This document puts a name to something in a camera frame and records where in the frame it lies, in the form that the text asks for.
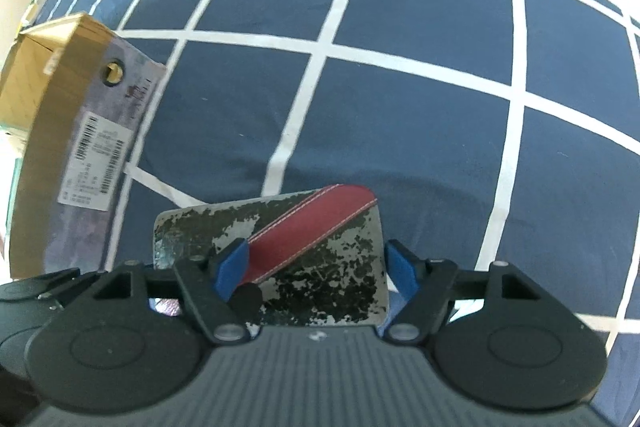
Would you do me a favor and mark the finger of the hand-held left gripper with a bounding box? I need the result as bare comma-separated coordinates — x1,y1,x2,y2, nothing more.
0,268,108,310

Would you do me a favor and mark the worn case with red stripe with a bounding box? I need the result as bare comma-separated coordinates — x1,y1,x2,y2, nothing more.
152,183,391,327

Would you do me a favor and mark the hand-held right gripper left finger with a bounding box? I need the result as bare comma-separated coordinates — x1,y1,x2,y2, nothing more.
92,237,261,344

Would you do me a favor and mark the blue checked bedsheet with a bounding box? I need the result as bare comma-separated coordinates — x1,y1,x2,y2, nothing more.
0,0,640,427

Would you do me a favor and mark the cardboard box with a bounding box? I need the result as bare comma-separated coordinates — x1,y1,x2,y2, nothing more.
0,12,168,280

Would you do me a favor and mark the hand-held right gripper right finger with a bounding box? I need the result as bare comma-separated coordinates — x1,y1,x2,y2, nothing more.
384,238,546,344

